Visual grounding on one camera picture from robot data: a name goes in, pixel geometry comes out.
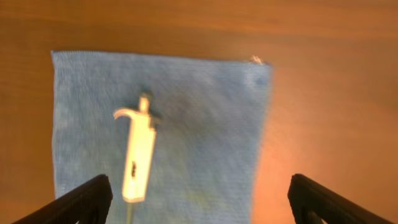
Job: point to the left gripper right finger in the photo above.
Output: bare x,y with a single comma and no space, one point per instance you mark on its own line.
314,205

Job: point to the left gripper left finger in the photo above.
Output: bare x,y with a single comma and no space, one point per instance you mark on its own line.
90,202

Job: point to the white pipette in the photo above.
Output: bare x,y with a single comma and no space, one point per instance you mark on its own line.
138,155

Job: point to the blue cloth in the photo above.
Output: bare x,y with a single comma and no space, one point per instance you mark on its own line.
202,124

